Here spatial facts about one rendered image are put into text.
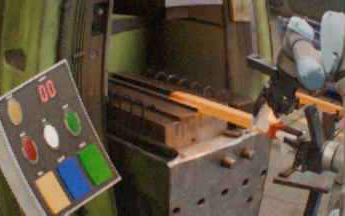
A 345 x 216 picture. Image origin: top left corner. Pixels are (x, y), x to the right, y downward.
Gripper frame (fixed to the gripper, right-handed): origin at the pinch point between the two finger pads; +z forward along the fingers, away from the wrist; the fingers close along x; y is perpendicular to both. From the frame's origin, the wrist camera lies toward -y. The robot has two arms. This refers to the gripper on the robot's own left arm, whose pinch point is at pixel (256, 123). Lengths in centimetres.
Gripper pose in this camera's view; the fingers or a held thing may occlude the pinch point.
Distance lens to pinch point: 147.4
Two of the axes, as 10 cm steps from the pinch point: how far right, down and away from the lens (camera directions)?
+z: -3.2, 7.2, 6.2
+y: 5.7, 6.7, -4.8
